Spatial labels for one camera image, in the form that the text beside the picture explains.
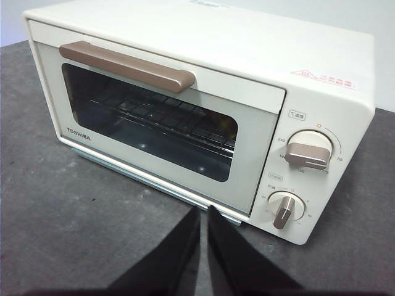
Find large temperature knob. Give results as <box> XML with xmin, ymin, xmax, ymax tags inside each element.
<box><xmin>283</xmin><ymin>129</ymin><xmax>336</xmax><ymax>171</ymax></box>

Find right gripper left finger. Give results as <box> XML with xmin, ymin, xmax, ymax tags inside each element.
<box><xmin>107</xmin><ymin>208</ymin><xmax>203</xmax><ymax>296</ymax></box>

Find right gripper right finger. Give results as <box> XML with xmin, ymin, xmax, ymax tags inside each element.
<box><xmin>207</xmin><ymin>205</ymin><xmax>305</xmax><ymax>296</ymax></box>

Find beige oven door handle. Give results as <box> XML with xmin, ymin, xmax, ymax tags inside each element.
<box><xmin>59</xmin><ymin>41</ymin><xmax>197</xmax><ymax>93</ymax></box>

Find white Toshiba toaster oven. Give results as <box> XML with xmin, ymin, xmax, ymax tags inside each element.
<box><xmin>23</xmin><ymin>0</ymin><xmax>376</xmax><ymax>247</ymax></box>

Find small timer knob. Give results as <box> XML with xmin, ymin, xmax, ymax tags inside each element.
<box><xmin>267</xmin><ymin>191</ymin><xmax>307</xmax><ymax>231</ymax></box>

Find oven door with glass window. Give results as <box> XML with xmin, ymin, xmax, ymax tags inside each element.
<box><xmin>27</xmin><ymin>18</ymin><xmax>286</xmax><ymax>216</ymax></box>

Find wire oven rack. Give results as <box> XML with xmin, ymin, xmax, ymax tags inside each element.
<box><xmin>89</xmin><ymin>95</ymin><xmax>238</xmax><ymax>155</ymax></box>

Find red warning sticker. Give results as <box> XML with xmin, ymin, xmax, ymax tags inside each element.
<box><xmin>289</xmin><ymin>69</ymin><xmax>356</xmax><ymax>91</ymax></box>

